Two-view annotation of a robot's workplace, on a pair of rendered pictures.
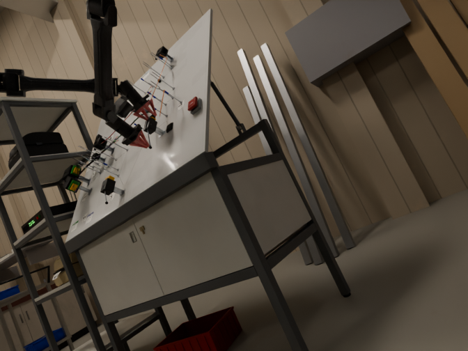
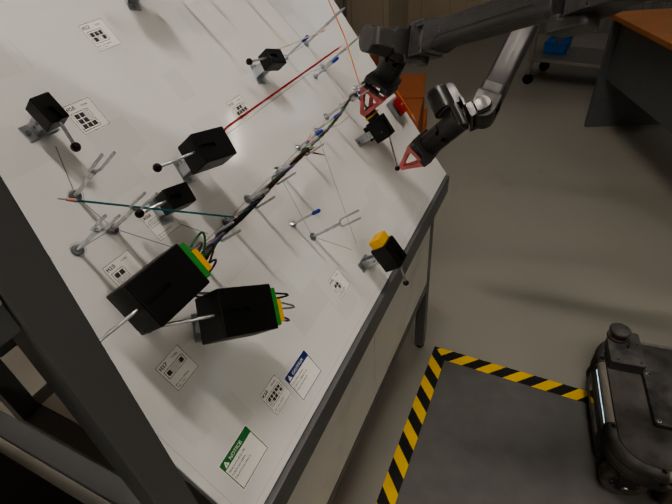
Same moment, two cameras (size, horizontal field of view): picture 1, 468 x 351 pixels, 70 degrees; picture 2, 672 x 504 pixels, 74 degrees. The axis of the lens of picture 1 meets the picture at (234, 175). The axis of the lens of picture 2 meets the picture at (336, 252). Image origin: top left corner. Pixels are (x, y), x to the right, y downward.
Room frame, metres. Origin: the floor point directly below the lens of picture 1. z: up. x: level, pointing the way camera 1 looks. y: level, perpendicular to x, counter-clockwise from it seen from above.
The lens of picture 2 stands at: (1.75, 1.34, 1.61)
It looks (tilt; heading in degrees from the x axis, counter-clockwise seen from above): 38 degrees down; 265
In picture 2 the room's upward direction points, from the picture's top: 5 degrees counter-clockwise
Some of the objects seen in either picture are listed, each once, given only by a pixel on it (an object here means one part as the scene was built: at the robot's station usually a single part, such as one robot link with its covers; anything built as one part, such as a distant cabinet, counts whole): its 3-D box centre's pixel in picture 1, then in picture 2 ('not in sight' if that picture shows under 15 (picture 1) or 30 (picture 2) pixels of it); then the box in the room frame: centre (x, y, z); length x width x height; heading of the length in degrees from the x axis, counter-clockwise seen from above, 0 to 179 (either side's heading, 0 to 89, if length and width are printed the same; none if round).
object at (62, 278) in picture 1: (80, 260); not in sight; (2.16, 1.14, 0.76); 0.30 x 0.21 x 0.20; 150
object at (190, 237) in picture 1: (186, 239); (404, 290); (1.44, 0.30, 0.60); 0.55 x 0.03 x 0.39; 56
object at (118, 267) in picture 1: (118, 270); (330, 436); (1.75, 0.76, 0.60); 0.55 x 0.02 x 0.39; 56
